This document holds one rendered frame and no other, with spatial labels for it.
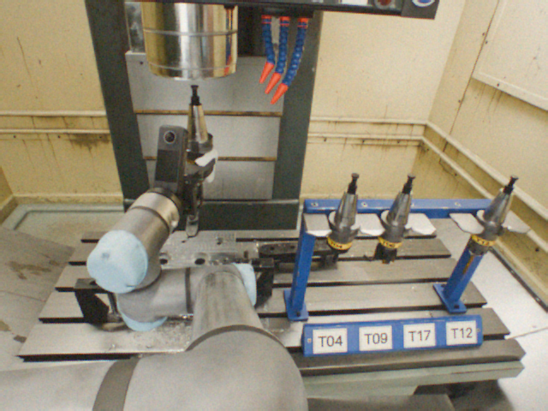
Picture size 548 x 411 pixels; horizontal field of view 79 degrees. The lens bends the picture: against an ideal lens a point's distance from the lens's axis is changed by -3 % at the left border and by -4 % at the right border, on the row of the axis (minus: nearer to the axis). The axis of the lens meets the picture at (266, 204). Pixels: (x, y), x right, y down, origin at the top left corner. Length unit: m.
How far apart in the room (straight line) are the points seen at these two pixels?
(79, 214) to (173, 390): 1.76
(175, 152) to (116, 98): 0.67
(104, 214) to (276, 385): 1.71
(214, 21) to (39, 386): 0.51
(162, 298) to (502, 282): 1.11
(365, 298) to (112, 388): 0.87
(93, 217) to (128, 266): 1.41
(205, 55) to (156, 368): 0.49
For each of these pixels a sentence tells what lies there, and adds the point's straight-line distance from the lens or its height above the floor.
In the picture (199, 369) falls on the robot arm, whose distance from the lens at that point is 0.19.
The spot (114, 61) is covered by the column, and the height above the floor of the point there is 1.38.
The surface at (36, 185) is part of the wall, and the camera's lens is 1.97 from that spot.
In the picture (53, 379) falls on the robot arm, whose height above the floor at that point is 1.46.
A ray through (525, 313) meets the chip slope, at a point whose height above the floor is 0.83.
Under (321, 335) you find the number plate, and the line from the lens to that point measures 0.84.
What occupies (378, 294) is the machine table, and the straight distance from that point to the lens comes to 1.03.
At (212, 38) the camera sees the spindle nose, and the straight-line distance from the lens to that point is 0.59.
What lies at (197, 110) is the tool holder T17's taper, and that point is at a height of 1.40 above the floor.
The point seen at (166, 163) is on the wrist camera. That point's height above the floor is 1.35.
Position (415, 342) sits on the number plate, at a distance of 0.93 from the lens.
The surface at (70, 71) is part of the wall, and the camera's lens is 1.65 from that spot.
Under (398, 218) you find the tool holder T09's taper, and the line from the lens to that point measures 0.71.
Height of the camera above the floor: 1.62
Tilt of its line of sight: 34 degrees down
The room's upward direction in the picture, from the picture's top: 4 degrees clockwise
